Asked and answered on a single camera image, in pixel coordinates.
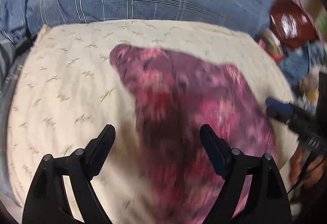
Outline purple floral shirt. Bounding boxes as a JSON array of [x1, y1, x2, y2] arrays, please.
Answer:
[[110, 45, 277, 223]]

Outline person's right hand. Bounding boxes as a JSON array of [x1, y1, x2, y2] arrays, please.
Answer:
[[289, 145, 326, 188]]

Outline dark red plastic bag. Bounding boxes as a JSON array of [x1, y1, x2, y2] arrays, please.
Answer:
[[270, 0, 319, 50]]

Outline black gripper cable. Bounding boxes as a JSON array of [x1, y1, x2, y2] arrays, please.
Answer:
[[286, 152, 318, 195]]

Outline cream leaf-print blanket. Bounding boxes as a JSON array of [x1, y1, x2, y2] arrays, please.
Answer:
[[7, 20, 291, 223]]

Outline blue denim jeans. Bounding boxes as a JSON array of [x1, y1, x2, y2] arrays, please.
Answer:
[[278, 41, 326, 87]]

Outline clear plastic bag with items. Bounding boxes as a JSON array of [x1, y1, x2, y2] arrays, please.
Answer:
[[297, 66, 321, 114]]

